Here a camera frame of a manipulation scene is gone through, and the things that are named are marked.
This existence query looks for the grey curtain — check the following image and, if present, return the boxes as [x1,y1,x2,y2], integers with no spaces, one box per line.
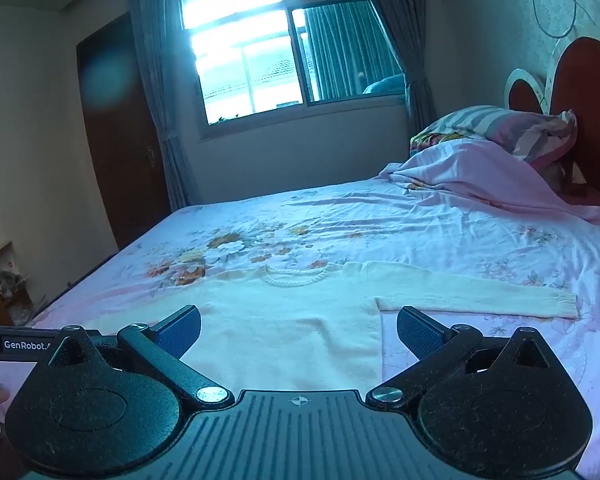
[127,0,202,211]
[350,0,438,133]

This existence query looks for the striped pillow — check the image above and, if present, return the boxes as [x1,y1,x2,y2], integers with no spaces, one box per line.
[410,105,579,167]

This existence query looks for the red and white headboard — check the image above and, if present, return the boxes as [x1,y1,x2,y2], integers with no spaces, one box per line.
[505,30,600,211]

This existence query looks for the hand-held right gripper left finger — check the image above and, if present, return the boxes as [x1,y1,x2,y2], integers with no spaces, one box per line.
[45,305,236,408]

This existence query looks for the cream knit sweater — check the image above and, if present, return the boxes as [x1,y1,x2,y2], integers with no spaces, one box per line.
[82,260,579,393]

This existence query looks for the brown wooden door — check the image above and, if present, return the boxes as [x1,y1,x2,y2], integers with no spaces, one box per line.
[75,10,172,252]

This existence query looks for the pink blanket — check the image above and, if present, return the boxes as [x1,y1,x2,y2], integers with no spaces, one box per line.
[379,137,600,227]

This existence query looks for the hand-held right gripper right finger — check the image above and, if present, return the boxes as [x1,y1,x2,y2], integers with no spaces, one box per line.
[366,305,557,407]

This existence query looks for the floral bedsheet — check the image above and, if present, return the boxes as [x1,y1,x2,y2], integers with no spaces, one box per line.
[30,175,600,480]

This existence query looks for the teal pleated curtain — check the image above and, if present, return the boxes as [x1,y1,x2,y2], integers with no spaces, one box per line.
[302,0,406,102]

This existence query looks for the window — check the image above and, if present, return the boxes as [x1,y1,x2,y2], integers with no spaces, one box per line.
[177,0,412,128]

